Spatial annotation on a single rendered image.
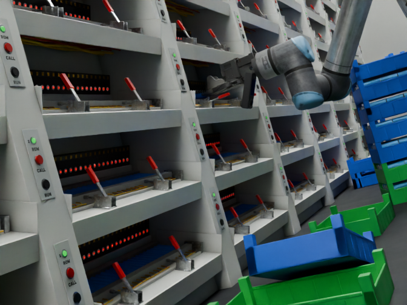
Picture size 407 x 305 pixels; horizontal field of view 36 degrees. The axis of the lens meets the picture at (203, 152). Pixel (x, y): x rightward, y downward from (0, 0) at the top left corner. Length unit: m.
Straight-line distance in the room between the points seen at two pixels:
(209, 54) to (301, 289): 0.95
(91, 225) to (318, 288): 0.47
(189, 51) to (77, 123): 0.71
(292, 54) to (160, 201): 0.73
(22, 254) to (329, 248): 0.55
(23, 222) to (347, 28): 1.25
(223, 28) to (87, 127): 1.21
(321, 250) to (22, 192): 0.55
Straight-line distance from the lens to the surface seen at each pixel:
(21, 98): 1.12
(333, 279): 1.29
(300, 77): 1.94
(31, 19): 1.23
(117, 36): 1.50
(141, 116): 1.47
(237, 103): 2.16
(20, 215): 1.07
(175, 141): 1.69
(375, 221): 1.88
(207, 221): 1.68
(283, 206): 2.34
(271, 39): 3.06
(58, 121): 1.19
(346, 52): 2.02
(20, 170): 1.06
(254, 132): 2.34
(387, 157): 2.44
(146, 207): 1.38
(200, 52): 1.95
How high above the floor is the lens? 0.32
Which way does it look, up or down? 2 degrees up
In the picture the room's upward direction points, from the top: 16 degrees counter-clockwise
